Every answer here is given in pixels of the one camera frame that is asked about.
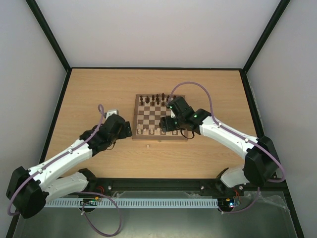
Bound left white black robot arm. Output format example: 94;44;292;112
6;114;132;219

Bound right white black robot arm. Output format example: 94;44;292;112
159;96;280;194

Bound wooden chess board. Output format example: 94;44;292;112
132;93;188;141

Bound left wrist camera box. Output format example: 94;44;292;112
106;109;119;118

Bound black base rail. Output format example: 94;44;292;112
94;177;223;193

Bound black enclosure frame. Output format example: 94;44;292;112
4;0;305;238

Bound light blue slotted cable duct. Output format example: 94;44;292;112
45;198;218;209

